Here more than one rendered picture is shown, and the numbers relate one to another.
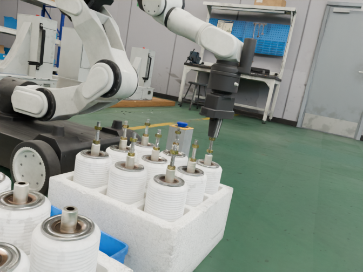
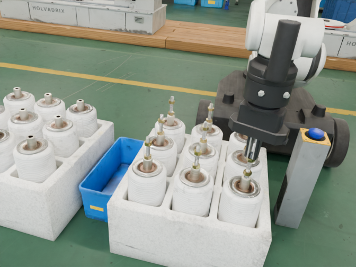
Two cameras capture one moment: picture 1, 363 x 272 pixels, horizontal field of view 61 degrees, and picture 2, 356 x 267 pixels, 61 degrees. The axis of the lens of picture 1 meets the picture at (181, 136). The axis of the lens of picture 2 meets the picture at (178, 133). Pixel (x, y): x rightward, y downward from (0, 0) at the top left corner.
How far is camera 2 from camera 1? 0.86 m
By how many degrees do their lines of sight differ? 71
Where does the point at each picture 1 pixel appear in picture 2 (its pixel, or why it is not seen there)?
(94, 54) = not seen: hidden behind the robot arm
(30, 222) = (47, 138)
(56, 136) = (222, 102)
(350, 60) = not seen: outside the picture
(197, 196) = (180, 204)
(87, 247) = (18, 158)
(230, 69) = (253, 70)
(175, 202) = (131, 186)
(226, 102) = (258, 116)
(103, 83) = not seen: hidden behind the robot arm
